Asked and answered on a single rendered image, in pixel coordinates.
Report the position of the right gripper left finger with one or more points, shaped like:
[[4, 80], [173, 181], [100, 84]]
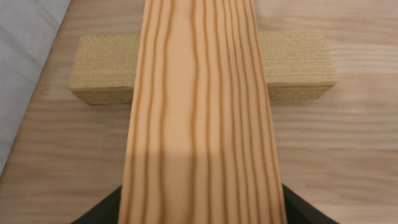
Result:
[[105, 212]]

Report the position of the light wooden beam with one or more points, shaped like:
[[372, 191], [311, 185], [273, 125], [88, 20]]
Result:
[[296, 64]]

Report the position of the light grey panel with slot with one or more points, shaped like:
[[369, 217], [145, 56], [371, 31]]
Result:
[[28, 29]]

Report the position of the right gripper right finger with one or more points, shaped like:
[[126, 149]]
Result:
[[299, 211]]

